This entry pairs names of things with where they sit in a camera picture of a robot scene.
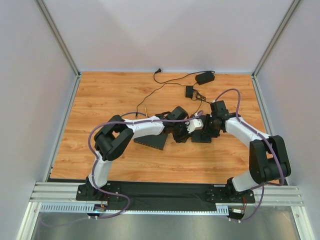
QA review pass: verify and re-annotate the black network switch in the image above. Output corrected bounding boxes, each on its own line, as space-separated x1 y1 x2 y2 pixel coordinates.
133 134 168 151
191 130 212 144

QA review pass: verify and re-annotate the black power cable switch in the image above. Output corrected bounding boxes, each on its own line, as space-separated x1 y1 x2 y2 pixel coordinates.
134 83 187 119
191 90 213 118

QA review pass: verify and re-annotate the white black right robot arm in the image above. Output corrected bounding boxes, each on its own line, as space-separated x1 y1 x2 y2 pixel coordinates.
202 100 292 193

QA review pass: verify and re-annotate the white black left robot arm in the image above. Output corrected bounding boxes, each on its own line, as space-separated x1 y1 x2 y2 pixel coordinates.
88 106 188 189

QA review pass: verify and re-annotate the small black power adapter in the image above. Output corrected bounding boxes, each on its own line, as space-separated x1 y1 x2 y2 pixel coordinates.
185 85 194 99

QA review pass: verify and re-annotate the large black power adapter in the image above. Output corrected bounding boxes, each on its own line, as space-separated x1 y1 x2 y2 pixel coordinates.
195 71 215 86

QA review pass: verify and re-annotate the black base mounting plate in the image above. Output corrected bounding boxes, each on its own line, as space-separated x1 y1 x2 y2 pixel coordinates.
75 181 255 212

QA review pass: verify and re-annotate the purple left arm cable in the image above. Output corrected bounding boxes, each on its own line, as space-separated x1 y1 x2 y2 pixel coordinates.
86 109 205 221

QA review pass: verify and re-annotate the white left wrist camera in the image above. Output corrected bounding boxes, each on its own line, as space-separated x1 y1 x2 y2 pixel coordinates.
186 118 204 134

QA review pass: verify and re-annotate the black mains cable with plug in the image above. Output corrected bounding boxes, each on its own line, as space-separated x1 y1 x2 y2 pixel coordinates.
152 67 216 85

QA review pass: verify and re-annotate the aluminium right corner post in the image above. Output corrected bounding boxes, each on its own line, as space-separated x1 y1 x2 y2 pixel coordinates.
251 0 302 78

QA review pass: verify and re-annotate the aluminium corner post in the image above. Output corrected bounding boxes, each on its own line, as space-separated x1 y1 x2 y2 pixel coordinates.
34 0 81 77
251 0 302 78

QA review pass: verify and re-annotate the grey slotted cable duct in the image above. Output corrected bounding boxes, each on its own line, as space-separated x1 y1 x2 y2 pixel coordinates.
39 202 229 216

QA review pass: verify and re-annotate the aluminium frame rail front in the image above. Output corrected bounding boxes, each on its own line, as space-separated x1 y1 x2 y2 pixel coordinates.
30 182 304 207

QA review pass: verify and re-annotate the aluminium left corner post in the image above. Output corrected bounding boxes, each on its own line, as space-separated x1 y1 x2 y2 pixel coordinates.
34 0 81 77

